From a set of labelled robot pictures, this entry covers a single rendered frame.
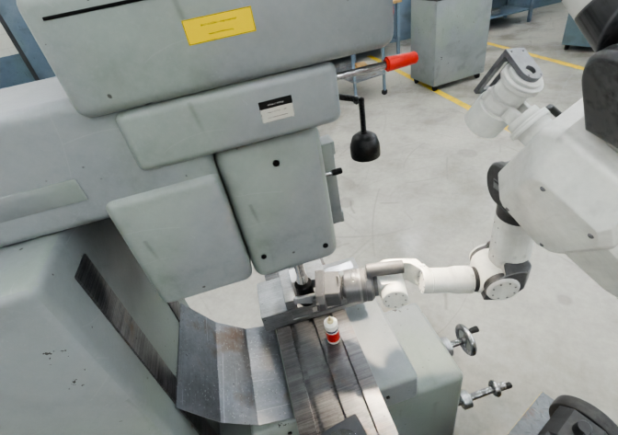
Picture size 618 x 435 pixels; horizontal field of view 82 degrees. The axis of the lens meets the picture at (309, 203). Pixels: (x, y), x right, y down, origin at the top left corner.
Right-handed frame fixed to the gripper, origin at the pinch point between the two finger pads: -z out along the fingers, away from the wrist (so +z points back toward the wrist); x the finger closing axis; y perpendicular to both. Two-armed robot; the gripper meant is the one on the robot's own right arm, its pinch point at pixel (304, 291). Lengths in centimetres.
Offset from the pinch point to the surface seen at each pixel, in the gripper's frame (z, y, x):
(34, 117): -26, -62, 18
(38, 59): -449, 1, -546
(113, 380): -30.6, -19.0, 31.7
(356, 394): 10.0, 22.5, 17.2
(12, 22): -455, -55, -545
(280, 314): -10.8, 15.7, -5.6
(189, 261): -16.1, -31.2, 16.8
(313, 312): -1.0, 19.8, -8.2
